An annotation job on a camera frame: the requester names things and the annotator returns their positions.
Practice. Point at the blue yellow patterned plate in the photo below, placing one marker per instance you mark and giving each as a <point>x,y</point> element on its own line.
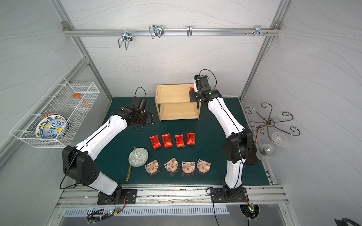
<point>51,127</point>

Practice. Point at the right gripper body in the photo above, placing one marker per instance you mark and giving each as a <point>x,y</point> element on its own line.
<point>193,96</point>

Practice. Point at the green patterned bowl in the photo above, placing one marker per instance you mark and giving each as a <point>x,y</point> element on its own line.
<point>138,157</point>

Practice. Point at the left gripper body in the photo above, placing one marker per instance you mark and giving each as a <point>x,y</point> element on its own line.
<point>147,118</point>

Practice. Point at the gold knife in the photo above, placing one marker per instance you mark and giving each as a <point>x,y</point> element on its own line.
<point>130,166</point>

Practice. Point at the brown tea bag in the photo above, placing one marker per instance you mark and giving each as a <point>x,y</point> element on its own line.
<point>172,166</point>
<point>203,167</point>
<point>153,168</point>
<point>188,169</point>

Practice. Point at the white vent strip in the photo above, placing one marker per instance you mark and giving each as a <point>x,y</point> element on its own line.
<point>199,210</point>

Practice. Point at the aluminium top rail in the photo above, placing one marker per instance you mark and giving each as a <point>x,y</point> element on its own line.
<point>169,32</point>

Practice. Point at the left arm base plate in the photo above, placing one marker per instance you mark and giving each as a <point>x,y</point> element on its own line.
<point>127,196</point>

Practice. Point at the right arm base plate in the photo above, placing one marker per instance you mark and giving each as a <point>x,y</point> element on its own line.
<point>224,194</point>

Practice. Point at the wooden two-tier shelf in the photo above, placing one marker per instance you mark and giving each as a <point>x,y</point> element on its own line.
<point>172,102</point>

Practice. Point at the small metal hook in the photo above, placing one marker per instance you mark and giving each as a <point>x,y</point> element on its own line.
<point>189,30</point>

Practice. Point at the orange spatula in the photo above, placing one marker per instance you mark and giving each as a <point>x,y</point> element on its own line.
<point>78,96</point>

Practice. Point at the metal loop hook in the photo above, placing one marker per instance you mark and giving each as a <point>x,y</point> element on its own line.
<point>156,31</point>

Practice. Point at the metal clamp hook right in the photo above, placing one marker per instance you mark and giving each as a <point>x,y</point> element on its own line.
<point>257,32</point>

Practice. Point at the wine glass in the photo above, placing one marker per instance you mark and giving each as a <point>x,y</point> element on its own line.
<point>267,151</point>

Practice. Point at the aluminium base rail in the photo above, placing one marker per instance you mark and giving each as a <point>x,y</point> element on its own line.
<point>152,195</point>

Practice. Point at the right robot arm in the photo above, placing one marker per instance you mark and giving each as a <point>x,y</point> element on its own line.
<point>239,140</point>

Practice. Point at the metal scroll glass holder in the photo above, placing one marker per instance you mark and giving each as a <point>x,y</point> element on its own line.
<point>259,127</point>

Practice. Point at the white wire basket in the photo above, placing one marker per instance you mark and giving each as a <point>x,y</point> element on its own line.
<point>57,100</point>

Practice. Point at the green table mat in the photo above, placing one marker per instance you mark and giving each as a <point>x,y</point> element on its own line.
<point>210,137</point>

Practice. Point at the round floor port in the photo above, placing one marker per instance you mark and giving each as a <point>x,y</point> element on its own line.
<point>250,211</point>

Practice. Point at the metal double hook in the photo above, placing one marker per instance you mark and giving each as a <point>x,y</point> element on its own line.
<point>126,38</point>

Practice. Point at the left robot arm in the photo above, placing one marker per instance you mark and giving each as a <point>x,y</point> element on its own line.
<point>79,161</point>

